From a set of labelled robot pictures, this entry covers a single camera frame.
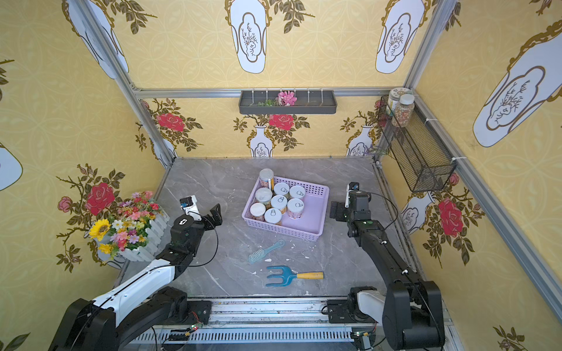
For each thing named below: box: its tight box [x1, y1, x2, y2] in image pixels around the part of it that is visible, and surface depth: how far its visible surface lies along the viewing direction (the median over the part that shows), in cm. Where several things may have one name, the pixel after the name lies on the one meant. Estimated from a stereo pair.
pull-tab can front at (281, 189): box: [273, 182, 290, 196], surface depth 103 cm
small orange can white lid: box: [249, 201, 267, 222], surface depth 94 cm
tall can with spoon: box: [259, 168, 275, 191], surface depth 99 cm
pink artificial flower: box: [275, 90, 298, 107], surface depth 90 cm
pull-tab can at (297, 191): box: [289, 185, 306, 199], surface depth 102 cm
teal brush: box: [248, 239, 286, 264], surface depth 88 cm
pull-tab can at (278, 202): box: [270, 194, 288, 210], surface depth 99 cm
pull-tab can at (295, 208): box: [286, 197, 305, 221], surface depth 97 cm
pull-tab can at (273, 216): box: [264, 207, 283, 224], surface depth 94 cm
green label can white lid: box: [254, 187, 273, 210], surface depth 99 cm
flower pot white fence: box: [88, 190, 170, 263], surface depth 80 cm
